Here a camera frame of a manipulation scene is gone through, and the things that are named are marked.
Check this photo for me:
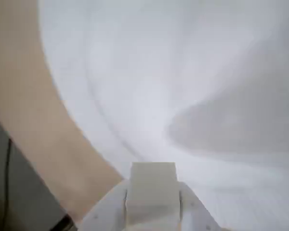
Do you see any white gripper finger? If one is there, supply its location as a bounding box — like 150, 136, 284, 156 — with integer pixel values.
77, 179, 130, 231
177, 181, 222, 231

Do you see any white cube block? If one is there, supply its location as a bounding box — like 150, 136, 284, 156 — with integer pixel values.
126, 161, 183, 228

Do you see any white round plate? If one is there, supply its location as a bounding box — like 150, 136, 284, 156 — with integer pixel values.
37, 0, 289, 231

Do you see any thin black background cable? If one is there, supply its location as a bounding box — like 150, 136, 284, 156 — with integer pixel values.
4, 138, 13, 212

